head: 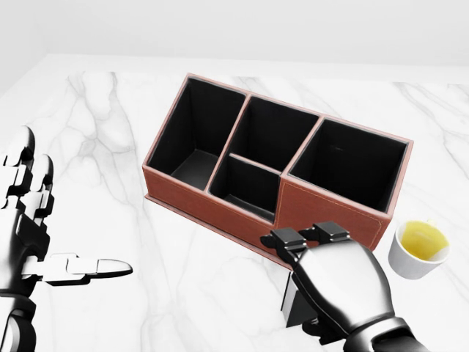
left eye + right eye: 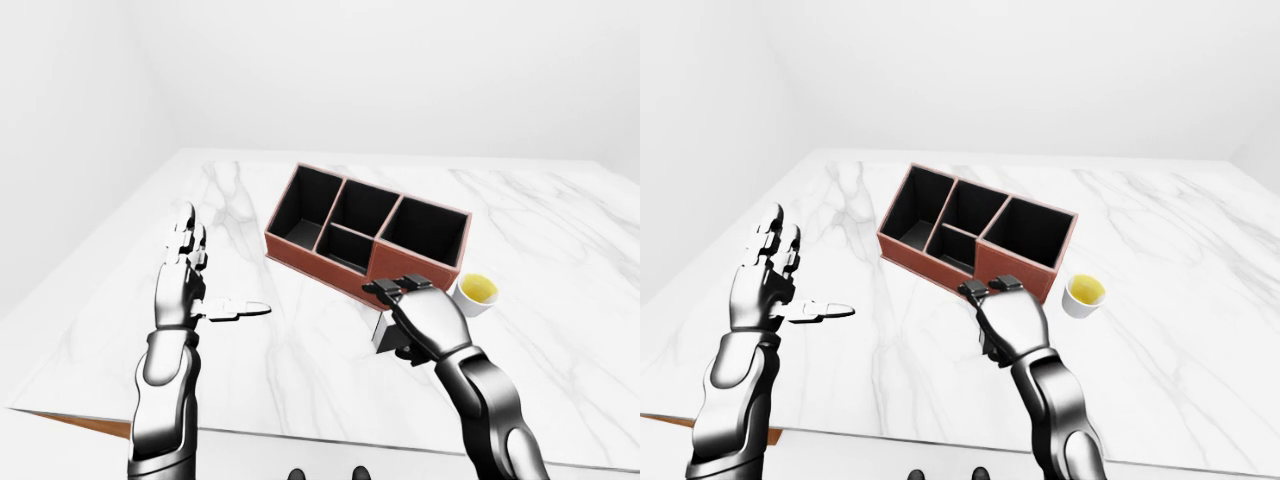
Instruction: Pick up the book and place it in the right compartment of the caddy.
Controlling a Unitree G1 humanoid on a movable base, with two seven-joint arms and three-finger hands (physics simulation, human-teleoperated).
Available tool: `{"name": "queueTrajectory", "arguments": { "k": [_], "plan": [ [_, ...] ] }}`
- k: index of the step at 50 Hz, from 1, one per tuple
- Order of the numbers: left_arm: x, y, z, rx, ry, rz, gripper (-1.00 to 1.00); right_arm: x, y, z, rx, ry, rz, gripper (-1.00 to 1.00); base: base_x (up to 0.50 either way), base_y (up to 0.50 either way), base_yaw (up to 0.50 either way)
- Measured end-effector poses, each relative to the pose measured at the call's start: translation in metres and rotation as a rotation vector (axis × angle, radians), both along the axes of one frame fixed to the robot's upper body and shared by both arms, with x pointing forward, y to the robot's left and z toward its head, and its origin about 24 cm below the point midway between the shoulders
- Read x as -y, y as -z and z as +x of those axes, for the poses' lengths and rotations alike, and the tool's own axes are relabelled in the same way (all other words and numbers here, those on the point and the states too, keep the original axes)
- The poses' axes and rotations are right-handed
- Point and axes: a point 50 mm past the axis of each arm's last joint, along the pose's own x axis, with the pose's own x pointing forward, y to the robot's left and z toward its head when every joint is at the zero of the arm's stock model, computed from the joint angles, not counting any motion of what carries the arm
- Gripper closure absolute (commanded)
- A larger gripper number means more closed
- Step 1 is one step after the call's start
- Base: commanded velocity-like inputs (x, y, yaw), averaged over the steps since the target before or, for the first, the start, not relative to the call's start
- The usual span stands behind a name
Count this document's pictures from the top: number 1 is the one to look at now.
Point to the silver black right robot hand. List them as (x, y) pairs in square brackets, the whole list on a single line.
[(340, 278)]

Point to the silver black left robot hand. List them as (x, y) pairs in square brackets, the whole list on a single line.
[(31, 234)]

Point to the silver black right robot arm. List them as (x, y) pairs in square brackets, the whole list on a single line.
[(388, 339)]

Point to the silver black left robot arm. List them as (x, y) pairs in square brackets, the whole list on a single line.
[(16, 322)]

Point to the red-brown desk caddy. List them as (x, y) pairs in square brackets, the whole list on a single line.
[(329, 205)]

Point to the white cup with yellow liquid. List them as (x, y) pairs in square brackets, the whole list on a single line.
[(414, 262)]

